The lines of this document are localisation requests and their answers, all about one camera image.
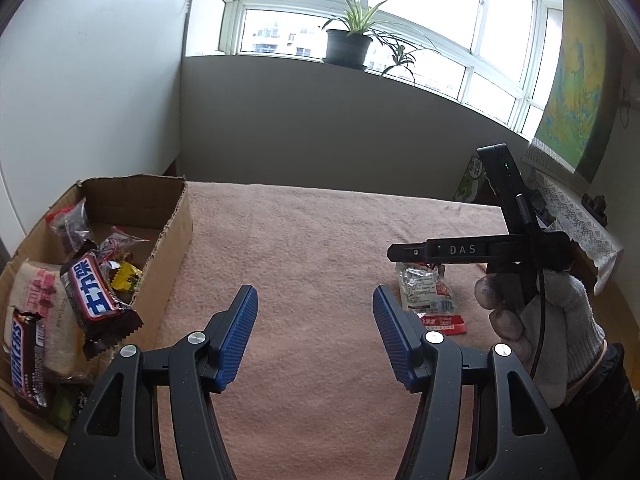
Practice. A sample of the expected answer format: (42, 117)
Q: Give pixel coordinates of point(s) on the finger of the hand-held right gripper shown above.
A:
(407, 251)

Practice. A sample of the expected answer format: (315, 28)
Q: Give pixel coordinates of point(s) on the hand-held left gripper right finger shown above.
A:
(395, 340)

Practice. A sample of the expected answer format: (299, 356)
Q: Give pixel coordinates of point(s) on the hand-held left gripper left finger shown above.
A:
(235, 340)

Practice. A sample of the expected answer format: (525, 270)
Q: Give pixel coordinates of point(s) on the silver snack packet red label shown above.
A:
(425, 292)

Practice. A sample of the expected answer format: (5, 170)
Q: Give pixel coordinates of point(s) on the small red packet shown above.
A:
(447, 329)

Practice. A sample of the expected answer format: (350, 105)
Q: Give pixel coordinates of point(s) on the brown cardboard box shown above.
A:
(175, 240)

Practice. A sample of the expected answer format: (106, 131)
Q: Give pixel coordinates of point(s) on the brown chocolate bar packet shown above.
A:
(95, 295)
(25, 355)

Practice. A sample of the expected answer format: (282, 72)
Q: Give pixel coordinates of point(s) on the clear red-print snack packet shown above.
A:
(120, 245)

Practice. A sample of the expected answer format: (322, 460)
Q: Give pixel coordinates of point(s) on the green snack packet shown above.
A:
(65, 405)

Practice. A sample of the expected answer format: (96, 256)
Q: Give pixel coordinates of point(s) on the sliced bread packet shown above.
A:
(50, 310)

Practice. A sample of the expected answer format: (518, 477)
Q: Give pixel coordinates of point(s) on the clear bag of dark snacks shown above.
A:
(70, 225)

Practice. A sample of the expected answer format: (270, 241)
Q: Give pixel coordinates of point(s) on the person's right forearm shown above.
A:
(600, 410)

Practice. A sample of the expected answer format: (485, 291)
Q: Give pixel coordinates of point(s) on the person's right hand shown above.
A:
(570, 325)

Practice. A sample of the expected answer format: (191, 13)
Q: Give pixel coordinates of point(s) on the green printed box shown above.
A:
(467, 185)

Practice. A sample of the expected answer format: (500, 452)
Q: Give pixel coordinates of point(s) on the white lace cloth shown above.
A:
(575, 210)

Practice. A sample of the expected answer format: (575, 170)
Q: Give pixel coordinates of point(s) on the small dark object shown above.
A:
(595, 207)

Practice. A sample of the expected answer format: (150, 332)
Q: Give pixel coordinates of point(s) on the pink blanket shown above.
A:
(310, 240)

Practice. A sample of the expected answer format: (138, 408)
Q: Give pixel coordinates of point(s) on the yellow snack packet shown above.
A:
(127, 280)

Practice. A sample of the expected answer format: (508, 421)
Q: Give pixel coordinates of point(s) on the potted spider plant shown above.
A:
(347, 50)

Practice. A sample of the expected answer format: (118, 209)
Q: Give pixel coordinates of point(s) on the white cabinet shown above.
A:
(100, 85)

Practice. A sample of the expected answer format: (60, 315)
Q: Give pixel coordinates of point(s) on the wall map poster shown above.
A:
(575, 85)

